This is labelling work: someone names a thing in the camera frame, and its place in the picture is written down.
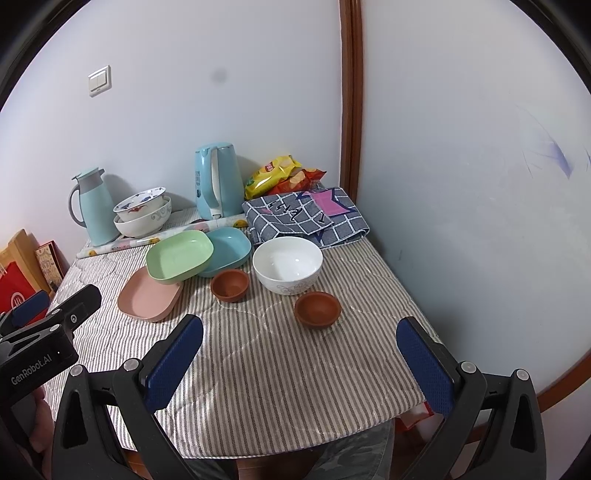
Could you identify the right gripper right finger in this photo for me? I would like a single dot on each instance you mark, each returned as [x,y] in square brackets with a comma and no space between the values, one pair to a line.
[512,446]

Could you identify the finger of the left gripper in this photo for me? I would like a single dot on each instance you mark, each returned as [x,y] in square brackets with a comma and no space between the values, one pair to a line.
[31,309]
[76,304]

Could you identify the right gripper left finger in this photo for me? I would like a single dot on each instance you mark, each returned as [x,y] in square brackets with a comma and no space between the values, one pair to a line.
[85,444]

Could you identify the green plastic plate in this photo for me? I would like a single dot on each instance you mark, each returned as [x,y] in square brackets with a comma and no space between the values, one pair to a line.
[179,257]

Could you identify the brown clay bowl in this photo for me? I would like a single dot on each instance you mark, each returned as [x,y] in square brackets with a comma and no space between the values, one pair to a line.
[230,285]
[317,310]

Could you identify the blue plastic plate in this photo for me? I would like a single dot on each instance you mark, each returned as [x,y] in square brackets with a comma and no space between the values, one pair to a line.
[231,249]

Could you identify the large white bowl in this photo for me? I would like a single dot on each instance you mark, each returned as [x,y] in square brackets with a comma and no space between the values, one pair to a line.
[287,265]

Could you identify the person's left hand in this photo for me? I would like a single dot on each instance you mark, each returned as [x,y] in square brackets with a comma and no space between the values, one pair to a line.
[41,437]

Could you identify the red box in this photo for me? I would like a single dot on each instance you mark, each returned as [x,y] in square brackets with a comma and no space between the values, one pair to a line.
[15,289]

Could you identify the patterned brown book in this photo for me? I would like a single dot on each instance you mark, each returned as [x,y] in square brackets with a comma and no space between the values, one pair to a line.
[51,264]

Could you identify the pink plastic plate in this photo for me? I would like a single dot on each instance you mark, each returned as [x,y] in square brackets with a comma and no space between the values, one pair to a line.
[145,299]

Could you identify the brown cardboard box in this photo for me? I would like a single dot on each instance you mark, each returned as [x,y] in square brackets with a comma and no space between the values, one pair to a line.
[21,251]

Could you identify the light blue thermos jug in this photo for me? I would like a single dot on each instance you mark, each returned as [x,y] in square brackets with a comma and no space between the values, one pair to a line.
[90,206]

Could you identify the white patterned bowl lower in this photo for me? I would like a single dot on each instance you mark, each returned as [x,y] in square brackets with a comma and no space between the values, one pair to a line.
[147,224]

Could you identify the floral white bowl upper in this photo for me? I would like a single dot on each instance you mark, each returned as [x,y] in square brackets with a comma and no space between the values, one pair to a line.
[140,204]

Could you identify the rolled fruit-print sheet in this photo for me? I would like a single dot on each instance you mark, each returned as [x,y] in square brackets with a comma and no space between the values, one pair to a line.
[182,220]

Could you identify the light blue electric kettle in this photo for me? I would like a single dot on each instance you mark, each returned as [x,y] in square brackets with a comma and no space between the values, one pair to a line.
[218,181]

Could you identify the yellow chips bag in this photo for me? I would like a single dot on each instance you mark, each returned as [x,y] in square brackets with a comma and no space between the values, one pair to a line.
[268,176]

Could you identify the striped quilted table cover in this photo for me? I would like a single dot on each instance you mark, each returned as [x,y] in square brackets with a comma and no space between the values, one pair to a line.
[262,383]

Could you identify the orange chips bag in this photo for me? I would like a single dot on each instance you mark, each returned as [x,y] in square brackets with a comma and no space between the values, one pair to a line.
[303,180]

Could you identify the grey checked folded cloth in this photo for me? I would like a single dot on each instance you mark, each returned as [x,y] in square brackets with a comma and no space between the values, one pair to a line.
[326,217]

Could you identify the white wall switch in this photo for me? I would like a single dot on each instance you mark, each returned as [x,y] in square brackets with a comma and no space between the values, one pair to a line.
[99,81]

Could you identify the brown wooden door frame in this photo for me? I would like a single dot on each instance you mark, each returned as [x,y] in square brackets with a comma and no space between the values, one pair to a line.
[351,19]

